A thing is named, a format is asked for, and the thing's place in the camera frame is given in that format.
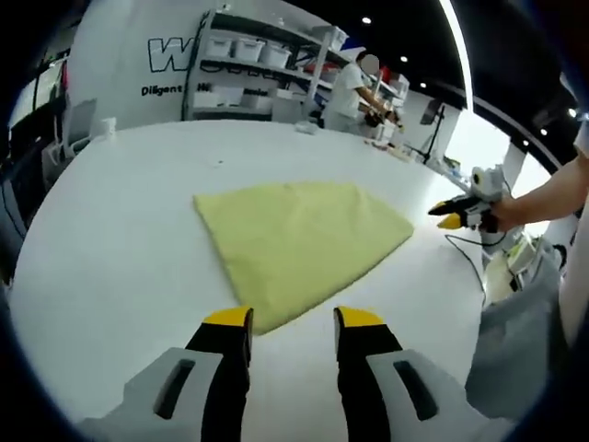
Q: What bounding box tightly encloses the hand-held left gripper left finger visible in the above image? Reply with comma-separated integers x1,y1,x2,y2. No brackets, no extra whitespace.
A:
75,306,255,442

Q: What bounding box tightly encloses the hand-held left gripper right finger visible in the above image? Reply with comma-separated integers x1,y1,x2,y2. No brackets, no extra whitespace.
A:
333,306,512,442

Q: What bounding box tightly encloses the yellow blue black garment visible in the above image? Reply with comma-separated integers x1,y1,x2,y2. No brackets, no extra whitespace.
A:
191,181,414,337

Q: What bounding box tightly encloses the person's right hand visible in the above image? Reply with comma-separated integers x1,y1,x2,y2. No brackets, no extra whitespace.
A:
491,196,526,231

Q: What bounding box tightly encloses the black tripod stand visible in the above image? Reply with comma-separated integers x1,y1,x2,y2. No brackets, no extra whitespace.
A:
409,103,450,165

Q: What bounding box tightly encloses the dark flat panel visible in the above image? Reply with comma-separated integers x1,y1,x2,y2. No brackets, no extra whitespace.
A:
421,99,443,126

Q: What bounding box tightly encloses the long ceiling light strip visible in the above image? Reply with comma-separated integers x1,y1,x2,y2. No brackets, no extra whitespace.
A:
439,0,476,111

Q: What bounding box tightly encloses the white storage bin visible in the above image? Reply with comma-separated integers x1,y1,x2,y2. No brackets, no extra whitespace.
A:
260,43,294,67
233,39,266,62
204,37,234,58

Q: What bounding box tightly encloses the grey metal shelving rack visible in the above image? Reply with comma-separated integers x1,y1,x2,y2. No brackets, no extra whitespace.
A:
186,8,351,123

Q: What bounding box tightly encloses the white office chair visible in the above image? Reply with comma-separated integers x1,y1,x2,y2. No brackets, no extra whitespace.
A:
41,98,98,174

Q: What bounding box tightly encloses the black cable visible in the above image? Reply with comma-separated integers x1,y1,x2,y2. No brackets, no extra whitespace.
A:
444,233,489,297

